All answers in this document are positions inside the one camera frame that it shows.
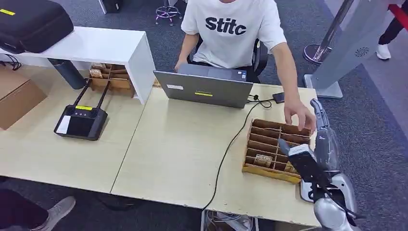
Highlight robot grey right hand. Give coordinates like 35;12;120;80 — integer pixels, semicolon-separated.
277;98;340;173

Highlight person's left hand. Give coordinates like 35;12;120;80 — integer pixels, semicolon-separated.
283;99;317;135

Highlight person's right hand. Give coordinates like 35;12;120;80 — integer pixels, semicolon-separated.
174;59;189;72

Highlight wooden slotted card box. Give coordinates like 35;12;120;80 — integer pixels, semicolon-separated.
242;118;313;185

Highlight grey laptop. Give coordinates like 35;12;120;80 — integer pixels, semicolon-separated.
153;64;254;109

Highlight grey flat card reader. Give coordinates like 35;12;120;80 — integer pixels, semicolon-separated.
299;181;316;204

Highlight chrome stool base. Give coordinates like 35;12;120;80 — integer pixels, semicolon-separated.
155;0;183;26

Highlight wooden box with cards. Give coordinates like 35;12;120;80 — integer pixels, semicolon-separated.
89;63;136;98

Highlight black office chair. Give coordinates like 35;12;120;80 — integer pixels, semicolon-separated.
188;37;269;84

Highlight white desk riser shelf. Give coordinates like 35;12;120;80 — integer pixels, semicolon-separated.
0;26;156;105

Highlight grey kiosk stand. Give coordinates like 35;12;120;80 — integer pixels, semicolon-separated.
304;0;391;99

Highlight black cabinet base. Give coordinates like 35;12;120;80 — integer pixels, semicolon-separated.
98;0;125;14

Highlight dark cylindrical bottle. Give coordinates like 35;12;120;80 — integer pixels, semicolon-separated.
48;58;87;90

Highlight black remote controller with antennas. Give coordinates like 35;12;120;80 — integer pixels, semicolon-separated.
53;79;111;141

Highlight person with white shoe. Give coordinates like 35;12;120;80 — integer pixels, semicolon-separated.
377;0;408;61

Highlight red barrier belt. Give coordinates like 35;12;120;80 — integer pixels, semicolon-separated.
388;3;408;32

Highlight black hard carry case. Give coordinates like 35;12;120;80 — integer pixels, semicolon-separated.
0;0;75;54

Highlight brown cardboard box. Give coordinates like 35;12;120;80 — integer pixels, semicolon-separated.
0;65;48;131

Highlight person with grey shoe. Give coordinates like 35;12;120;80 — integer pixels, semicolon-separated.
0;177;77;231

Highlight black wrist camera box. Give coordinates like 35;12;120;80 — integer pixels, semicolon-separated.
288;144;331;192

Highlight chrome stanchion post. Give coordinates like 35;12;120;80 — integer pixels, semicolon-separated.
303;0;355;65

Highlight cable bundle under desk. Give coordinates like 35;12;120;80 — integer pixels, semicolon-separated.
201;210;259;231

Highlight black cable bundle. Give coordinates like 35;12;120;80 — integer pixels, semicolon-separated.
0;53;23;71

